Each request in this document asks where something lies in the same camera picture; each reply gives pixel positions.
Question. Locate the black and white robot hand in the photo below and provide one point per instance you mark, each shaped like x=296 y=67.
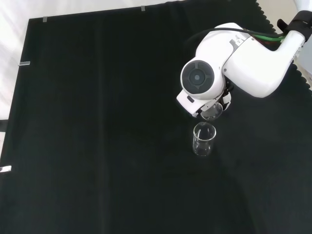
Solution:
x=227 y=98

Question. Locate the clear glass beaker with spout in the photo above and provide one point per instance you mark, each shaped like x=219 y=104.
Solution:
x=212 y=114

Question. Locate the black cloth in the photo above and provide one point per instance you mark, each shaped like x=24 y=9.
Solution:
x=97 y=122

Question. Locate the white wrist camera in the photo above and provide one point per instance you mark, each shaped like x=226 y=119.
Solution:
x=187 y=104

